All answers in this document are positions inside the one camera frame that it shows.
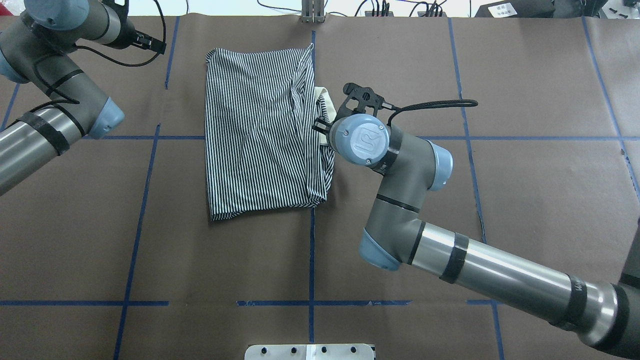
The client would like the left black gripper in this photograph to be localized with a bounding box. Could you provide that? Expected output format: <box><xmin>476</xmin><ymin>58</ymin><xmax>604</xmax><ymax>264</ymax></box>
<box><xmin>131</xmin><ymin>30</ymin><xmax>167</xmax><ymax>55</ymax></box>

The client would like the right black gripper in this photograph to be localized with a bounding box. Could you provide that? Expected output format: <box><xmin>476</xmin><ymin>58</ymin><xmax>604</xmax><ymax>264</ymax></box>
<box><xmin>311</xmin><ymin>118</ymin><xmax>332</xmax><ymax>139</ymax></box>

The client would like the blue white striped polo shirt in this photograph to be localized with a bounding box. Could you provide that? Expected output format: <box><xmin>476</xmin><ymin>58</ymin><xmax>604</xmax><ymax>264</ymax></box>
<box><xmin>204</xmin><ymin>43</ymin><xmax>335</xmax><ymax>222</ymax></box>

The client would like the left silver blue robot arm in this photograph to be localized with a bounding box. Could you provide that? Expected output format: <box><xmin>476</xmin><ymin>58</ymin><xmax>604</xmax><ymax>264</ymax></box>
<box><xmin>0</xmin><ymin>0</ymin><xmax>167</xmax><ymax>194</ymax></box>

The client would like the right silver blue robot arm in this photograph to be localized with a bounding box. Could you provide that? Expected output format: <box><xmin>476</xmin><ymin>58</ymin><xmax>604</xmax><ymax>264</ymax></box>
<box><xmin>314</xmin><ymin>126</ymin><xmax>639</xmax><ymax>360</ymax></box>

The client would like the black power adapter box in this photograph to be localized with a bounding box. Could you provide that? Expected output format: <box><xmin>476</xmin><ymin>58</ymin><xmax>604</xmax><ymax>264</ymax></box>
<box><xmin>473</xmin><ymin>0</ymin><xmax>556</xmax><ymax>19</ymax></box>

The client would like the white central mounting column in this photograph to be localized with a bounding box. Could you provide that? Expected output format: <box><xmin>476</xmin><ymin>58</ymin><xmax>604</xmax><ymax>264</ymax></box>
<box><xmin>244</xmin><ymin>342</ymin><xmax>377</xmax><ymax>360</ymax></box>

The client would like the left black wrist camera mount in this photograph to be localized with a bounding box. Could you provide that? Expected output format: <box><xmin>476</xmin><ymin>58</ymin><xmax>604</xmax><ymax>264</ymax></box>
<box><xmin>102</xmin><ymin>0</ymin><xmax>130</xmax><ymax>18</ymax></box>

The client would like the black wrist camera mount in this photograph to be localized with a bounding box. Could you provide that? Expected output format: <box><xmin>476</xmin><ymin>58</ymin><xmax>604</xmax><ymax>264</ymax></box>
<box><xmin>335</xmin><ymin>82</ymin><xmax>386</xmax><ymax>120</ymax></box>
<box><xmin>102</xmin><ymin>0</ymin><xmax>130</xmax><ymax>18</ymax></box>

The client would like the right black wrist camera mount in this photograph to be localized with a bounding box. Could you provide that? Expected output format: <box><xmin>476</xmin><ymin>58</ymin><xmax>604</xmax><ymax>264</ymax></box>
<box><xmin>335</xmin><ymin>82</ymin><xmax>386</xmax><ymax>120</ymax></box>

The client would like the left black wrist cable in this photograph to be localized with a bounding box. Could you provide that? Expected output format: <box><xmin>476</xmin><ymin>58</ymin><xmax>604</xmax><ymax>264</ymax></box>
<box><xmin>30</xmin><ymin>0</ymin><xmax>168</xmax><ymax>113</ymax></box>

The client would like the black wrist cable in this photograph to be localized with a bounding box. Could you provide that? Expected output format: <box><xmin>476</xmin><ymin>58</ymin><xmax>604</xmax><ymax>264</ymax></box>
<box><xmin>382</xmin><ymin>99</ymin><xmax>479</xmax><ymax>128</ymax></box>
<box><xmin>30</xmin><ymin>0</ymin><xmax>168</xmax><ymax>113</ymax></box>

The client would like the aluminium frame post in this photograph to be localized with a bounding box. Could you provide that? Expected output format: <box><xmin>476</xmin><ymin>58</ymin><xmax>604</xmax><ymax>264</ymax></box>
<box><xmin>299</xmin><ymin>0</ymin><xmax>326</xmax><ymax>24</ymax></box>

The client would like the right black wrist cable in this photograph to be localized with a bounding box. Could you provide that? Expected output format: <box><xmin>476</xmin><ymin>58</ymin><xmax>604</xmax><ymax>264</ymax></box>
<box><xmin>382</xmin><ymin>99</ymin><xmax>479</xmax><ymax>128</ymax></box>

